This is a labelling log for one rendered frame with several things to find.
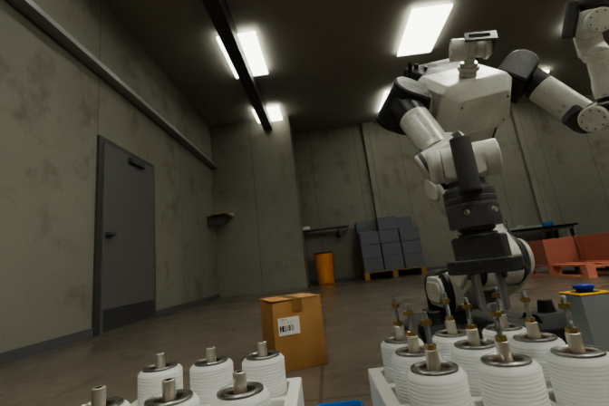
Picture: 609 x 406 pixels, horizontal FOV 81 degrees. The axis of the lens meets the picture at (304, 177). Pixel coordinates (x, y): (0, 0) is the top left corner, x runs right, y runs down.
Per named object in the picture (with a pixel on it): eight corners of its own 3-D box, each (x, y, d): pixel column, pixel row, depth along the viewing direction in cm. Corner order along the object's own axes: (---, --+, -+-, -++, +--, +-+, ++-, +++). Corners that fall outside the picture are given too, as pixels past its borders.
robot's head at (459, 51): (447, 65, 115) (449, 36, 110) (481, 63, 112) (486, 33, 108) (449, 72, 109) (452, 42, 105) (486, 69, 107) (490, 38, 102)
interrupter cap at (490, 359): (540, 368, 54) (538, 362, 54) (486, 370, 56) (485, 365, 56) (525, 354, 61) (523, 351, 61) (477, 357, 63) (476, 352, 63)
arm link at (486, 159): (444, 211, 70) (432, 156, 73) (504, 202, 67) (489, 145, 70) (445, 204, 60) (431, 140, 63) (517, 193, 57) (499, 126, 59)
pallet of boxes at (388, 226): (417, 272, 870) (407, 217, 902) (427, 273, 783) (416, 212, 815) (362, 278, 875) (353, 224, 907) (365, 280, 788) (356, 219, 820)
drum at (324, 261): (335, 281, 877) (332, 251, 895) (336, 282, 831) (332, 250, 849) (317, 284, 879) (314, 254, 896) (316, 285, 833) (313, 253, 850)
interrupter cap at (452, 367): (425, 362, 64) (424, 357, 64) (467, 367, 59) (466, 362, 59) (401, 374, 59) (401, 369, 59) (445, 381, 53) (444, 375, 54)
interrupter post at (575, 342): (591, 354, 58) (584, 333, 58) (577, 356, 57) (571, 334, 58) (578, 351, 60) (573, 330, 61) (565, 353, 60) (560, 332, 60)
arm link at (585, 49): (607, 5, 97) (620, 53, 98) (593, 14, 105) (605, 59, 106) (579, 15, 99) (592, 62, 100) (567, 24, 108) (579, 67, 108)
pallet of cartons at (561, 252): (666, 269, 361) (652, 227, 371) (584, 278, 363) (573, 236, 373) (584, 268, 474) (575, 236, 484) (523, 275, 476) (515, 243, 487)
